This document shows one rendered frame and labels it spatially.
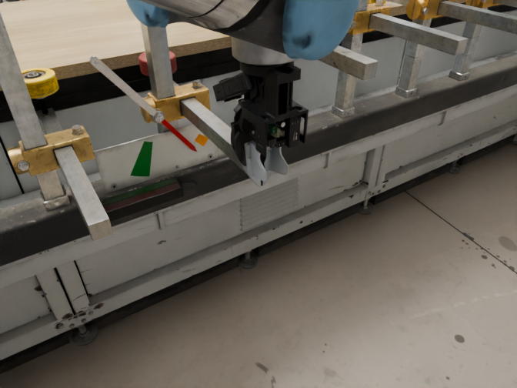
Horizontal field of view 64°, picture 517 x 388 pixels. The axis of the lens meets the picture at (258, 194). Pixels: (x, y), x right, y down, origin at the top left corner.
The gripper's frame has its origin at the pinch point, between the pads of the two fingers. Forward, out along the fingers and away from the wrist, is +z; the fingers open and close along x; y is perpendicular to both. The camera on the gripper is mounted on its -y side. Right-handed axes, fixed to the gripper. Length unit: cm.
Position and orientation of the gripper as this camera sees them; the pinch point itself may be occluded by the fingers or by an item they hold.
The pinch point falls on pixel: (258, 176)
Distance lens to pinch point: 67.3
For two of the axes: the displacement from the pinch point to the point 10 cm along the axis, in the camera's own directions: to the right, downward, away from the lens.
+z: 0.0, 8.0, 6.0
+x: 8.5, -3.2, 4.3
